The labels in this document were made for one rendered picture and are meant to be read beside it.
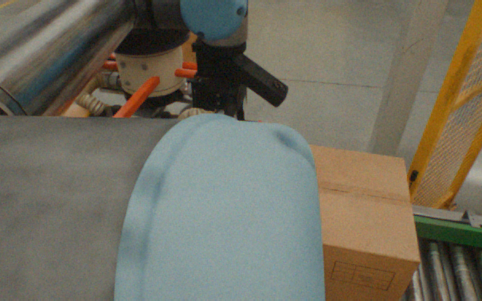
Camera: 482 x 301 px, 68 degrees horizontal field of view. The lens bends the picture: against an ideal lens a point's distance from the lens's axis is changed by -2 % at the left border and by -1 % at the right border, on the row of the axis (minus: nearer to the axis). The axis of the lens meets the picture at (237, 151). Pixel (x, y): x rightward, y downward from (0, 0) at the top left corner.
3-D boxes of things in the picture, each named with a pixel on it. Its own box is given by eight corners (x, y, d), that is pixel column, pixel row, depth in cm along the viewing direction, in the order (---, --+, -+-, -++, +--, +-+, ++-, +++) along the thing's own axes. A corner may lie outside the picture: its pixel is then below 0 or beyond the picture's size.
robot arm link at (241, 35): (252, 8, 58) (241, 25, 52) (252, 36, 61) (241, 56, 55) (208, 5, 60) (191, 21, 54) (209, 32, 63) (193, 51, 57)
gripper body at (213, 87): (205, 91, 70) (201, 29, 63) (249, 96, 69) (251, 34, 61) (193, 111, 65) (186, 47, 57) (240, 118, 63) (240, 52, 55)
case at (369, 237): (374, 236, 141) (404, 158, 116) (379, 338, 111) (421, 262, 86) (225, 209, 153) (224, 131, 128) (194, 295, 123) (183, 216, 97)
